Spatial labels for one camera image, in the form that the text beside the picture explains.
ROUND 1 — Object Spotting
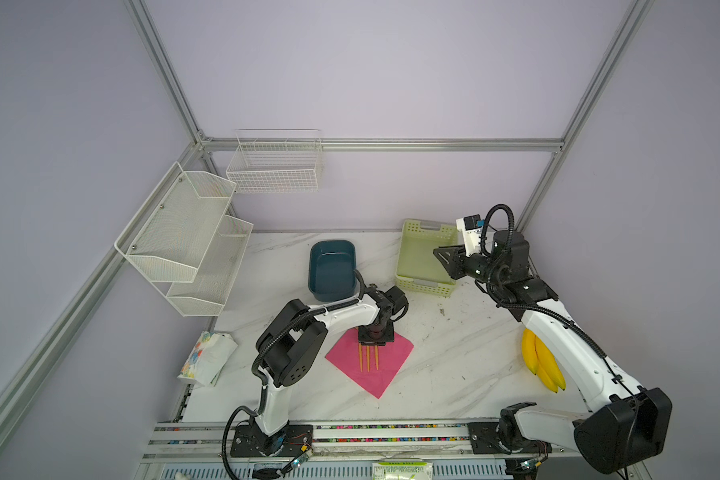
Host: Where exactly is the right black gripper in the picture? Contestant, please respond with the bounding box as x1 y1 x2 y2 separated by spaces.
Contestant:
430 242 502 287

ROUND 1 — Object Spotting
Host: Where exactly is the pink paper napkin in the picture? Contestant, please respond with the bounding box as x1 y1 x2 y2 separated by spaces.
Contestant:
325 328 414 399

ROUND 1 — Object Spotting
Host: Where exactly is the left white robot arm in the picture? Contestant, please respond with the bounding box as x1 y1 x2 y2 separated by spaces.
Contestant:
251 284 409 456

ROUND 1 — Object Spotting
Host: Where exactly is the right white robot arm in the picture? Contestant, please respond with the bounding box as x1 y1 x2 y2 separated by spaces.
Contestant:
433 215 673 474

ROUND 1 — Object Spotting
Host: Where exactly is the colourful napkin packet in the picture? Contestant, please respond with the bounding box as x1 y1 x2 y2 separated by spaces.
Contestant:
177 331 238 387

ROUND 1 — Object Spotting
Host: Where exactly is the light green plastic basket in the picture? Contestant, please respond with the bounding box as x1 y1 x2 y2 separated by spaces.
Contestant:
395 219 459 298

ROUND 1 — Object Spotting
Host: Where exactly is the teal plastic oval tub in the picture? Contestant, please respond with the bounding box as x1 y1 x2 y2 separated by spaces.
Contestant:
308 239 356 303

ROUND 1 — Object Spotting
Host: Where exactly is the yellow bananas bunch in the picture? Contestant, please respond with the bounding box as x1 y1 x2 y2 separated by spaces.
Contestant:
521 328 567 393

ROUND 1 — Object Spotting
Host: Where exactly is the white perforated metal shelf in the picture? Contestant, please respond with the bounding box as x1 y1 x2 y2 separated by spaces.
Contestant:
114 163 253 317

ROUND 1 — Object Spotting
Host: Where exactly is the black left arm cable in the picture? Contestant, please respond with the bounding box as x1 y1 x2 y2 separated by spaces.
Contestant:
220 269 373 480

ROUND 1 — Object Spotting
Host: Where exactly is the white wire basket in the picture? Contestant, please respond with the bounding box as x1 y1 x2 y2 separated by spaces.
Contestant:
226 129 323 194

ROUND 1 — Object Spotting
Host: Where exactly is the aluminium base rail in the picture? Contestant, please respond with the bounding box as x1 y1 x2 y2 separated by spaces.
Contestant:
135 418 602 479

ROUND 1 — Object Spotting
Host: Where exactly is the aluminium frame profile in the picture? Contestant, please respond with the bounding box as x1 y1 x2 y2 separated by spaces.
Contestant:
0 1 653 449

